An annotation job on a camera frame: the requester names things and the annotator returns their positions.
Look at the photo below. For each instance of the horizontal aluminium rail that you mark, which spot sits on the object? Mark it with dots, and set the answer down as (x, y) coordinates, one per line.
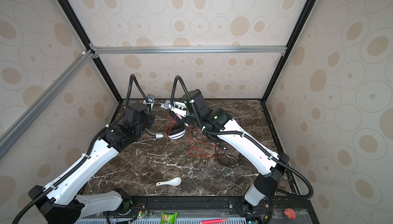
(190, 50)

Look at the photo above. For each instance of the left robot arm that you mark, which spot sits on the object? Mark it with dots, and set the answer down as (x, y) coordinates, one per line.
(59, 201)

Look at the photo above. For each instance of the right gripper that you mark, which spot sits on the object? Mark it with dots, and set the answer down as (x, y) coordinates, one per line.
(185, 120)

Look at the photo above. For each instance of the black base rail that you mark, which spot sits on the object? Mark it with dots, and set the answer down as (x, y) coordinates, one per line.
(233, 205)

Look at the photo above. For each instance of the white headphones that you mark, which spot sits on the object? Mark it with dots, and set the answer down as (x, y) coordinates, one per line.
(175, 131)

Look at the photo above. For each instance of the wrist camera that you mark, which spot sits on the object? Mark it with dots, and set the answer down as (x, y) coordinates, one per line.
(150, 100)
(178, 108)

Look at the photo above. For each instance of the black frame post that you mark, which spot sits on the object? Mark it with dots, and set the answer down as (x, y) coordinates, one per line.
(304, 15)
(81, 33)

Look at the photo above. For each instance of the green snack packet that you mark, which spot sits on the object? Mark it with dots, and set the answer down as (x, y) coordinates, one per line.
(168, 218)

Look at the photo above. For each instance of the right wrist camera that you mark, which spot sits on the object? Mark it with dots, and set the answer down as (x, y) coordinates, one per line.
(178, 108)

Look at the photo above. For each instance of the pink pen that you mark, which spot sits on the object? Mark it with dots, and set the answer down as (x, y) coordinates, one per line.
(214, 221)

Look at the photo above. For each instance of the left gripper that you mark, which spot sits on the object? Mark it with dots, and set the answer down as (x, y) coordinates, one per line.
(152, 118)

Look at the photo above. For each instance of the red round button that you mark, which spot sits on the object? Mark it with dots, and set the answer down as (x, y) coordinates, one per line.
(289, 213)

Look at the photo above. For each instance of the black headphones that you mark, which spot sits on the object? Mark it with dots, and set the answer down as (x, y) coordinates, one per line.
(207, 129)

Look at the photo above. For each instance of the left black frame post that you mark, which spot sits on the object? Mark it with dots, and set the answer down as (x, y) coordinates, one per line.
(81, 33)

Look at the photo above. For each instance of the right black frame post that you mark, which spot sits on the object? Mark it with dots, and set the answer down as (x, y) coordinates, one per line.
(304, 15)

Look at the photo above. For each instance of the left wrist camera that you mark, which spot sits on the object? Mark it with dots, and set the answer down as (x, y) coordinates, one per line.
(150, 100)

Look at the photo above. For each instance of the left slanted aluminium rail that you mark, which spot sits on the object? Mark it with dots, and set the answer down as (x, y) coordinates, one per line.
(18, 128)

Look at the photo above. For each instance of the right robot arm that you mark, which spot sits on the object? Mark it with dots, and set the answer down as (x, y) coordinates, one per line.
(270, 165)

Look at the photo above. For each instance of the white ceramic spoon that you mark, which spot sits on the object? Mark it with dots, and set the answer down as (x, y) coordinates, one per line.
(174, 182)

